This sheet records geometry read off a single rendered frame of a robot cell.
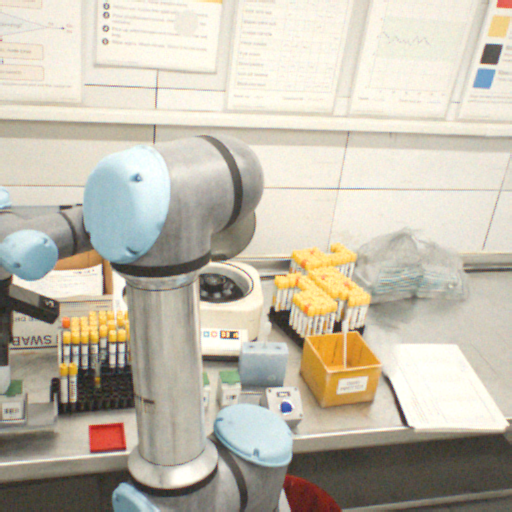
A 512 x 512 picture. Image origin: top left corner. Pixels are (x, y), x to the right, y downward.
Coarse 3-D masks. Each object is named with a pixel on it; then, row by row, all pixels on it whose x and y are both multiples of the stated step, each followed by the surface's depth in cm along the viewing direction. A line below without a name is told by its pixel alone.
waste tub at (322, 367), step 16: (320, 336) 158; (336, 336) 160; (352, 336) 162; (304, 352) 158; (320, 352) 161; (336, 352) 162; (352, 352) 164; (368, 352) 156; (304, 368) 159; (320, 368) 150; (336, 368) 163; (352, 368) 149; (368, 368) 150; (320, 384) 151; (336, 384) 149; (352, 384) 151; (368, 384) 152; (320, 400) 151; (336, 400) 151; (352, 400) 153; (368, 400) 155
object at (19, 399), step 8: (0, 400) 128; (8, 400) 128; (16, 400) 129; (24, 400) 134; (0, 408) 129; (8, 408) 129; (16, 408) 129; (24, 408) 133; (8, 416) 130; (16, 416) 130; (24, 416) 133
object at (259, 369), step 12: (240, 348) 153; (252, 348) 151; (264, 348) 151; (276, 348) 152; (240, 360) 152; (252, 360) 150; (264, 360) 151; (276, 360) 151; (240, 372) 152; (252, 372) 152; (264, 372) 152; (276, 372) 153; (240, 384) 153; (252, 384) 154; (264, 384) 154; (276, 384) 154
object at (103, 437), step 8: (96, 424) 138; (104, 424) 138; (112, 424) 139; (120, 424) 139; (96, 432) 137; (104, 432) 137; (112, 432) 137; (120, 432) 138; (96, 440) 135; (104, 440) 135; (112, 440) 135; (120, 440) 136; (96, 448) 132; (104, 448) 133; (112, 448) 133; (120, 448) 134
